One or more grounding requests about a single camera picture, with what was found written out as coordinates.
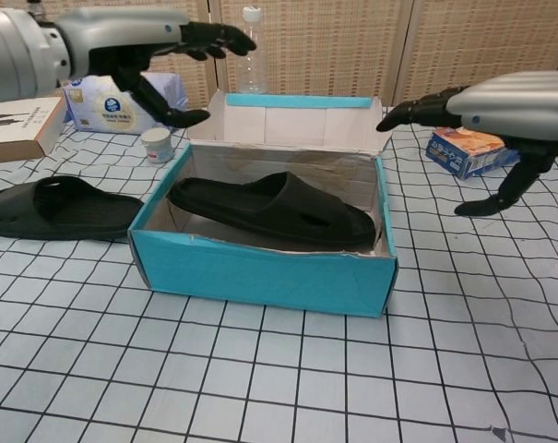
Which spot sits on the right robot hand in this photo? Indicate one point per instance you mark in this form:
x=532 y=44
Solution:
x=523 y=106

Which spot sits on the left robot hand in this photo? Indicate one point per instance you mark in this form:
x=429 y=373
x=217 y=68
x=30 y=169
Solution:
x=117 y=37

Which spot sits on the black slipper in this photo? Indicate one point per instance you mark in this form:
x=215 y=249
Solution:
x=269 y=207
x=62 y=212

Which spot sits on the blue cardboard shoe box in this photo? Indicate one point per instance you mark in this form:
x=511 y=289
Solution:
x=260 y=277

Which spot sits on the white blue tissue pack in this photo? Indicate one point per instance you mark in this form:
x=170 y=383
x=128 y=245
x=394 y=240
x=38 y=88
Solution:
x=98 y=111

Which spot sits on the orange blue snack box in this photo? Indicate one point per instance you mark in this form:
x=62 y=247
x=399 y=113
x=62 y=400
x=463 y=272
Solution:
x=463 y=159

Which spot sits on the small white jar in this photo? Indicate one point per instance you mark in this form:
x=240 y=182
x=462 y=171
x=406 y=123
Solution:
x=157 y=145

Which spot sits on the clear plastic bottle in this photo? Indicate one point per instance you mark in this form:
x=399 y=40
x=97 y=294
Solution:
x=253 y=74

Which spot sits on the woven folding screen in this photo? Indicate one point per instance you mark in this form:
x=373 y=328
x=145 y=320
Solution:
x=334 y=46

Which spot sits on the blue checkered tablecloth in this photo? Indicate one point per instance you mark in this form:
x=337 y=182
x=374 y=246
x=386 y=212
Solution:
x=260 y=369

